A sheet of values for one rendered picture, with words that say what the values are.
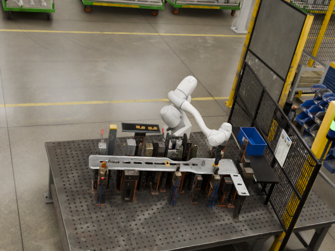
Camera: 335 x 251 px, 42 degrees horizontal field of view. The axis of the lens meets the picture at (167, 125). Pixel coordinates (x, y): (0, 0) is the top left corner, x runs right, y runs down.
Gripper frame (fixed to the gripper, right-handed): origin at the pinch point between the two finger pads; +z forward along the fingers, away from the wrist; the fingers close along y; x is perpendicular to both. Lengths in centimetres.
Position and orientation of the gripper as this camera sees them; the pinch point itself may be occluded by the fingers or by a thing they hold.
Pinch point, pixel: (217, 161)
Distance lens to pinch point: 413.8
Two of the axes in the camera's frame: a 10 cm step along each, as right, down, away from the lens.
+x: 9.7, 0.5, 2.3
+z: -1.7, 8.4, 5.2
